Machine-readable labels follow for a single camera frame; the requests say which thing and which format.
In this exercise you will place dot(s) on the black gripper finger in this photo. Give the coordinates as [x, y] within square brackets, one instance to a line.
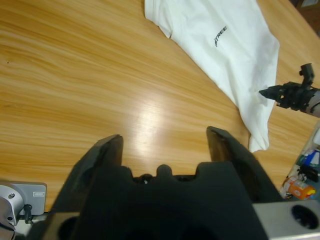
[306, 72]
[272, 92]
[97, 160]
[235, 155]

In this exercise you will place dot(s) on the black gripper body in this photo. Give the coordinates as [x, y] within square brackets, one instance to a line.
[300, 95]

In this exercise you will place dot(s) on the white Unitree T-shirt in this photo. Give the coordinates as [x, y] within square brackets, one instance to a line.
[225, 50]

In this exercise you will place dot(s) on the orange white bottle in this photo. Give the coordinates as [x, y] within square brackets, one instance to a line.
[297, 189]

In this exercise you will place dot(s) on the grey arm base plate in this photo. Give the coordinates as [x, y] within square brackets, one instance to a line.
[20, 200]

